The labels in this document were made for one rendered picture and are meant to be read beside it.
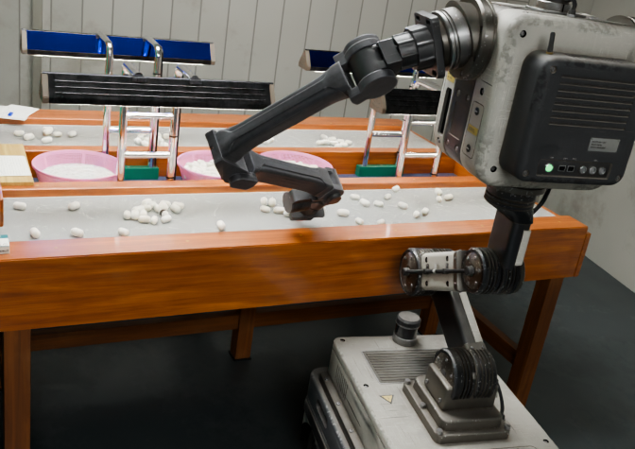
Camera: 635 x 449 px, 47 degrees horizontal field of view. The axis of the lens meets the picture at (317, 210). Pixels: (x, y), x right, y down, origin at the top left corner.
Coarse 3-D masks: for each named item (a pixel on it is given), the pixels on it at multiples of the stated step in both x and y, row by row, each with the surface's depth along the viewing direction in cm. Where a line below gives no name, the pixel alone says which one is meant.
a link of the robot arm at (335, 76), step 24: (360, 48) 141; (336, 72) 144; (384, 72) 140; (288, 96) 148; (312, 96) 145; (336, 96) 146; (360, 96) 143; (264, 120) 149; (288, 120) 148; (216, 144) 153; (240, 144) 151; (216, 168) 154; (240, 168) 158
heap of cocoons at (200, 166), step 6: (198, 162) 250; (204, 162) 250; (210, 162) 252; (192, 168) 242; (198, 168) 242; (204, 168) 244; (210, 168) 245; (204, 174) 238; (210, 174) 242; (216, 174) 240; (192, 180) 234
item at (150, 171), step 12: (96, 36) 236; (144, 36) 244; (108, 48) 224; (156, 48) 231; (108, 60) 225; (156, 60) 232; (108, 72) 227; (156, 72) 233; (108, 108) 231; (156, 108) 238; (108, 120) 232; (156, 120) 239; (108, 132) 234; (132, 132) 238; (144, 132) 239; (156, 132) 241; (108, 144) 236; (156, 144) 243; (132, 168) 242; (144, 168) 244; (156, 168) 245
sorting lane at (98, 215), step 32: (256, 192) 231; (352, 192) 244; (384, 192) 249; (416, 192) 254; (448, 192) 259; (480, 192) 265; (32, 224) 186; (64, 224) 189; (96, 224) 192; (128, 224) 195; (160, 224) 198; (192, 224) 201; (256, 224) 208; (288, 224) 211; (320, 224) 214; (352, 224) 218
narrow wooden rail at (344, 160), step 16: (80, 160) 236; (96, 160) 239; (128, 160) 243; (144, 160) 246; (160, 160) 248; (336, 160) 278; (352, 160) 281; (368, 160) 284; (384, 160) 287; (416, 160) 294; (432, 160) 297; (448, 160) 300; (32, 176) 232; (160, 176) 250
